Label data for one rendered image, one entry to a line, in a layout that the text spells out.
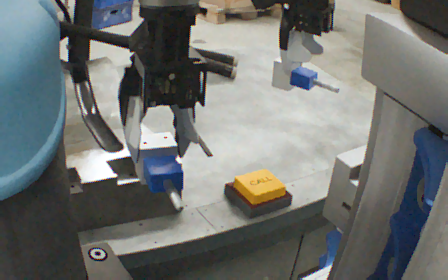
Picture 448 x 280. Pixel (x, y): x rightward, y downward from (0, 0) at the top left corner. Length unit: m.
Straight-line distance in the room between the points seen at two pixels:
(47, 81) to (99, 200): 0.61
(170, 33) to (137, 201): 0.30
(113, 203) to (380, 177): 0.59
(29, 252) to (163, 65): 0.43
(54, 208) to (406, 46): 0.15
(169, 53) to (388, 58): 0.41
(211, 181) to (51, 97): 0.76
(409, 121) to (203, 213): 0.66
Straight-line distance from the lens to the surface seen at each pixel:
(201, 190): 0.89
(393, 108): 0.22
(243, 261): 0.98
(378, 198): 0.23
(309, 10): 0.94
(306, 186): 0.93
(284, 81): 1.01
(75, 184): 0.78
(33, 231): 0.17
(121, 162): 0.80
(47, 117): 0.16
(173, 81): 0.60
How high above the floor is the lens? 1.30
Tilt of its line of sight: 28 degrees down
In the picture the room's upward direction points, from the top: 5 degrees clockwise
